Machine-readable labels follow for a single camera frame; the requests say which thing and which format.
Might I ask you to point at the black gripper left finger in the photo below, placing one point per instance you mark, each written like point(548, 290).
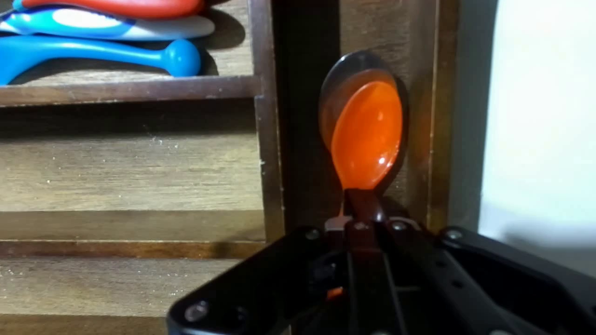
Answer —
point(261, 290)

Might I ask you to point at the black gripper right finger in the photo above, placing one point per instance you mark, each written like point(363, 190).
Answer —
point(471, 290)

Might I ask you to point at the orange plastic spoon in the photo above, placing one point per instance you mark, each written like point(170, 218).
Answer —
point(367, 136)
point(347, 74)

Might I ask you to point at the dark wooden utensil holder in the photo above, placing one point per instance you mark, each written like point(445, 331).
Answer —
point(155, 178)

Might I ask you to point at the blue plastic spoon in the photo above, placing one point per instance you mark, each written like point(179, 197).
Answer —
point(93, 56)

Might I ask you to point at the white and blue spoon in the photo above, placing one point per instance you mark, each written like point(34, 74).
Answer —
point(123, 26)

